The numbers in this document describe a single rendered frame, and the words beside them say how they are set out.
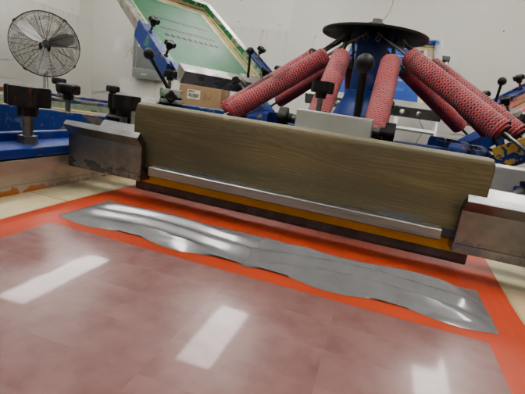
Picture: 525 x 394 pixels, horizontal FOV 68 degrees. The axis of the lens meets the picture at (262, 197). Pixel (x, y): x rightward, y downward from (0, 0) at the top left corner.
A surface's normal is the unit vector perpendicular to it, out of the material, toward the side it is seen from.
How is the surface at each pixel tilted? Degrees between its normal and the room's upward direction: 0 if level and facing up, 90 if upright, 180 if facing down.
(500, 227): 90
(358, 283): 33
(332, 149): 90
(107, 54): 90
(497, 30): 90
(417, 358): 0
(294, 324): 0
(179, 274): 0
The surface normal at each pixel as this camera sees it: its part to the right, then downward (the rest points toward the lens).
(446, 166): -0.31, 0.18
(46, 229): 0.14, -0.96
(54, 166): 0.94, 0.20
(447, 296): -0.07, -0.75
